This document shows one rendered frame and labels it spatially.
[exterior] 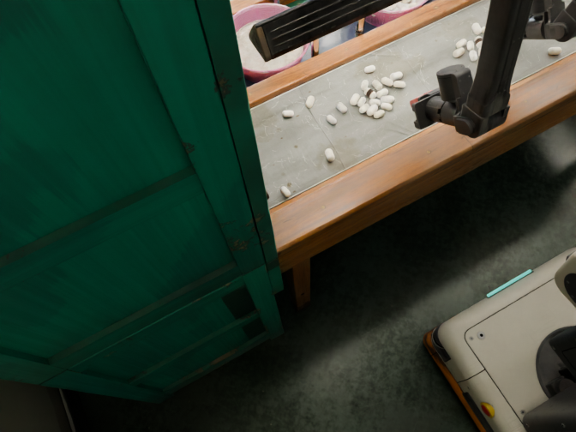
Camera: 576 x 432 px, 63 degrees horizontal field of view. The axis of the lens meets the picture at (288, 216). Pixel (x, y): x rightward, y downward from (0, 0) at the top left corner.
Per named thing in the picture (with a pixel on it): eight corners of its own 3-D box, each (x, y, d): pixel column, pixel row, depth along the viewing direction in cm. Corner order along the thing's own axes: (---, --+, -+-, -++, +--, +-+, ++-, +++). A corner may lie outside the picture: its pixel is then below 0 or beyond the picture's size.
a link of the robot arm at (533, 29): (545, 43, 114) (564, 34, 115) (543, 14, 111) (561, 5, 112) (523, 43, 120) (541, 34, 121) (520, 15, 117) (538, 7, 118)
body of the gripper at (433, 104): (409, 103, 108) (429, 107, 102) (446, 85, 110) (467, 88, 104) (416, 129, 111) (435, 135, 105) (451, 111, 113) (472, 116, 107)
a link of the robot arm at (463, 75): (471, 137, 94) (506, 119, 95) (461, 82, 89) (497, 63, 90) (434, 128, 105) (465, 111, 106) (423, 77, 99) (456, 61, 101)
